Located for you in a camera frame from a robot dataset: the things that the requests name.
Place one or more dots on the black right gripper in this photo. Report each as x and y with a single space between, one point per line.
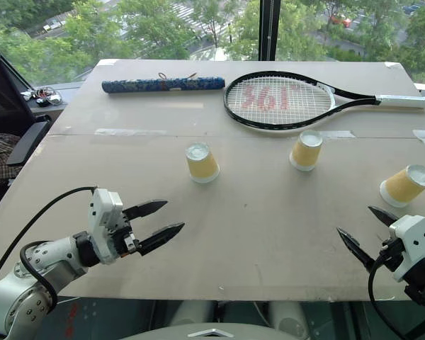
389 255

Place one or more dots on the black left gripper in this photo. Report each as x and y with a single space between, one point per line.
127 241

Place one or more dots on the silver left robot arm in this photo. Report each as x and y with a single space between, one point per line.
53 256

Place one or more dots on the yellow paper cup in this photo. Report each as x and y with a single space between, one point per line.
305 152
202 166
403 187

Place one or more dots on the pale rounded robot thigh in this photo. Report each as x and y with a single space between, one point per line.
288 317
193 311

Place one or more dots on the silver robot torso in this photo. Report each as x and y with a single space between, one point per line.
212 333

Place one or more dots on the black and white tennis racket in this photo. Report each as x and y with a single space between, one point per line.
403 101

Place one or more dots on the blue patterned rolled tube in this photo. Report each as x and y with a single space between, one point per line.
145 86

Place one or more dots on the plaid cloth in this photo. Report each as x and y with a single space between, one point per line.
0 159

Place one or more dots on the black office chair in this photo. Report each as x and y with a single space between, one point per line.
7 106

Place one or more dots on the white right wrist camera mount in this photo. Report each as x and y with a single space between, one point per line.
412 237

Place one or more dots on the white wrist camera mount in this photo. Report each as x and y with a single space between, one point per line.
412 237
101 219

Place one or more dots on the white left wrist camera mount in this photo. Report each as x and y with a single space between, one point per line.
101 219

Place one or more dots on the black window frame post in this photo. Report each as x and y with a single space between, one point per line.
270 28

